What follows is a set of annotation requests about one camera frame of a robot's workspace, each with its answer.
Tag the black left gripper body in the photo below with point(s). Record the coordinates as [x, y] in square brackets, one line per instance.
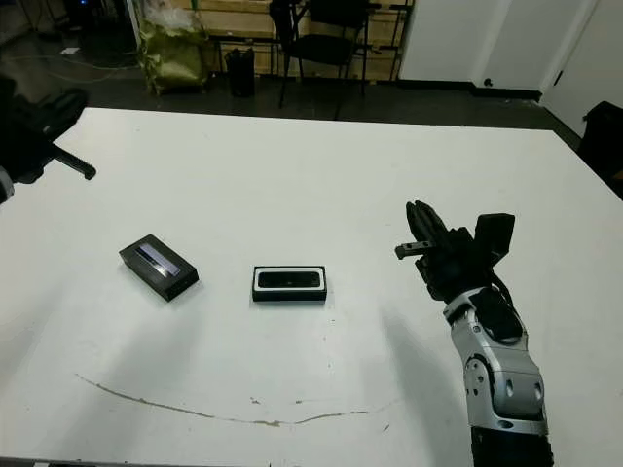
[24, 141]

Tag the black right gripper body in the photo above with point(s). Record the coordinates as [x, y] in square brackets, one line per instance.
[457, 265]

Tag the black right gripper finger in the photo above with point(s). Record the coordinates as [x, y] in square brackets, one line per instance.
[434, 226]
[417, 221]

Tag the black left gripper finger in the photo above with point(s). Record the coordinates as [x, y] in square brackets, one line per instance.
[70, 121]
[65, 107]

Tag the black phone-like camera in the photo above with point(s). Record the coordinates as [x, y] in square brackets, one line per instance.
[289, 279]

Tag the black box lid silver stripe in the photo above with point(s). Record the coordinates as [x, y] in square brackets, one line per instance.
[165, 279]

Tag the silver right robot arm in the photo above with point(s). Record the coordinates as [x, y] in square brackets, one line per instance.
[506, 370]

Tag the black box base white lining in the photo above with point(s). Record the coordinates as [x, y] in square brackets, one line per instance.
[292, 296]

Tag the white paper sheet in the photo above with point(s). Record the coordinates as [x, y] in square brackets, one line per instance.
[69, 51]

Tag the green sack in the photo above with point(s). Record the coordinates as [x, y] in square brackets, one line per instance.
[172, 61]

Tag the white plastic bag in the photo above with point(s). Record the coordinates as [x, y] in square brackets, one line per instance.
[170, 14]

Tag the black waste bin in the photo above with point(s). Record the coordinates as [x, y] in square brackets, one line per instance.
[240, 74]

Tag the stacked wooden crates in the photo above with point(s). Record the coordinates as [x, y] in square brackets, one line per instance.
[238, 26]

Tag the black backpack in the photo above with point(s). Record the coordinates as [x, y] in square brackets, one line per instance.
[606, 138]

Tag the black mesh office chair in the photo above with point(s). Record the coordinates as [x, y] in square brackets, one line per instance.
[326, 48]

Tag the black folded chair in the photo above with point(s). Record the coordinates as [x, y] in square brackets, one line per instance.
[284, 31]

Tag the white door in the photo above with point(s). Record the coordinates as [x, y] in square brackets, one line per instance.
[589, 51]

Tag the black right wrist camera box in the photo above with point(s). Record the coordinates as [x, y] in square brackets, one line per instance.
[496, 233]

